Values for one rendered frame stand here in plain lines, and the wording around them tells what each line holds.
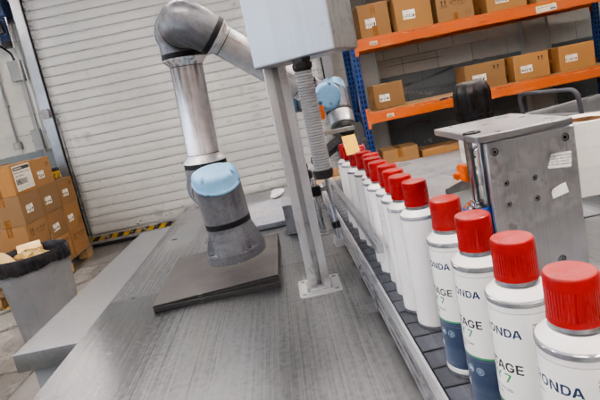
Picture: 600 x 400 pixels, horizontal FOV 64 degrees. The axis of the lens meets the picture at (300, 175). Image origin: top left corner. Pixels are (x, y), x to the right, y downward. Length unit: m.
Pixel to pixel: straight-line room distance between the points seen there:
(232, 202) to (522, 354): 0.86
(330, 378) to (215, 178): 0.59
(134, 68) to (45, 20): 1.02
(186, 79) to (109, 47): 4.42
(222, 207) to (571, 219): 0.79
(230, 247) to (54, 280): 2.25
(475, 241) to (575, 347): 0.15
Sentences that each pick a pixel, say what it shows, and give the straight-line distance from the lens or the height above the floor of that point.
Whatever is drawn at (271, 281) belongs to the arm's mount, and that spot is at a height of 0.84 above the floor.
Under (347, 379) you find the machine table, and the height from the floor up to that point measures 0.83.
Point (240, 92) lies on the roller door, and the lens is 5.38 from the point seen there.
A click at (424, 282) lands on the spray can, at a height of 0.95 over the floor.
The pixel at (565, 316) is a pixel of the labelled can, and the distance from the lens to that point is 0.35.
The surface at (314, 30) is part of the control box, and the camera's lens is 0.82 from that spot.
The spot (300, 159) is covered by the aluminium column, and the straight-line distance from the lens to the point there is 0.94.
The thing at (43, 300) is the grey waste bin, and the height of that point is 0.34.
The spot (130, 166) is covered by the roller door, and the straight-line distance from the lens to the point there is 5.67.
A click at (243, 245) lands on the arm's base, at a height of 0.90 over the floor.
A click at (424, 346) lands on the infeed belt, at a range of 0.67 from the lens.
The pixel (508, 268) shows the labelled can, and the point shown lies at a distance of 0.41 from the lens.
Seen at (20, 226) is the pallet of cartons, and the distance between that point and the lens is 4.53.
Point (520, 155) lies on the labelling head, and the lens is 0.57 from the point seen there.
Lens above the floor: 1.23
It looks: 9 degrees down
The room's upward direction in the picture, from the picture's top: 12 degrees counter-clockwise
